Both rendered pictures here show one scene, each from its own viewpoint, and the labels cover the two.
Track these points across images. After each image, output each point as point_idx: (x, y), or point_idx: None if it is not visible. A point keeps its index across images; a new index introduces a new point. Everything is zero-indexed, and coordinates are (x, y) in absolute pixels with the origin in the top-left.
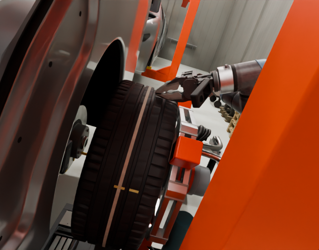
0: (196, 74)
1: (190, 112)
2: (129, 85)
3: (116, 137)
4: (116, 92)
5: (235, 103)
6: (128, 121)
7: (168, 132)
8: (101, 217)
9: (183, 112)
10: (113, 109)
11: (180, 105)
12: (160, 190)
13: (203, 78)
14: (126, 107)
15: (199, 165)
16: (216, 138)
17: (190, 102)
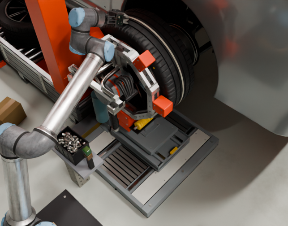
0: (111, 11)
1: (122, 50)
2: (144, 13)
3: None
4: (138, 8)
5: None
6: None
7: (104, 24)
8: None
9: (124, 45)
10: (128, 10)
11: (135, 51)
12: (136, 114)
13: (107, 15)
14: (126, 12)
15: (109, 88)
16: (113, 92)
17: (135, 58)
